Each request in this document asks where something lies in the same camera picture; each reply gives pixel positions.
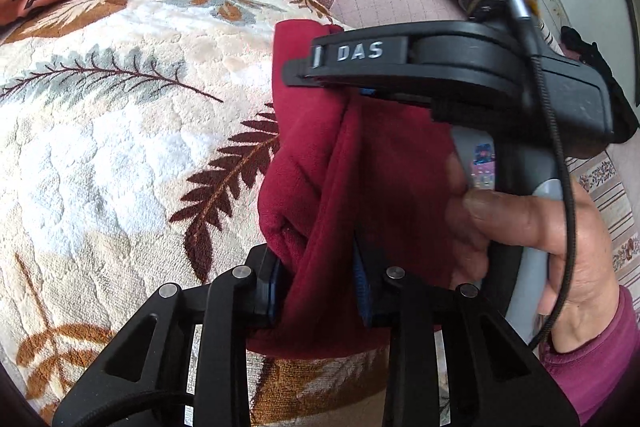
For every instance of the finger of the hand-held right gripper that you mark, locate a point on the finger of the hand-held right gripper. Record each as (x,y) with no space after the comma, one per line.
(395,96)

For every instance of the black cloth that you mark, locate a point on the black cloth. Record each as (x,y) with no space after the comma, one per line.
(605,82)

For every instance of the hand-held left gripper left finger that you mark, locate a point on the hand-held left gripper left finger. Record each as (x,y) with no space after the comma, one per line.
(272,289)

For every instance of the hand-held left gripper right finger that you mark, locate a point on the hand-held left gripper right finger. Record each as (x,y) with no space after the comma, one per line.
(361,292)

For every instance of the person's right forearm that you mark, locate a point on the person's right forearm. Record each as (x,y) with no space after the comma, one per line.
(600,357)

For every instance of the person's right hand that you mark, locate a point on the person's right hand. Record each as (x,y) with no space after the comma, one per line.
(575,257)

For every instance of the leaf print fleece blanket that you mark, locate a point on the leaf print fleece blanket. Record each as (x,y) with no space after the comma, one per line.
(125,117)

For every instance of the dark red sweater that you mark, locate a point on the dark red sweater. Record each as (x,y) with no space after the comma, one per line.
(350,187)

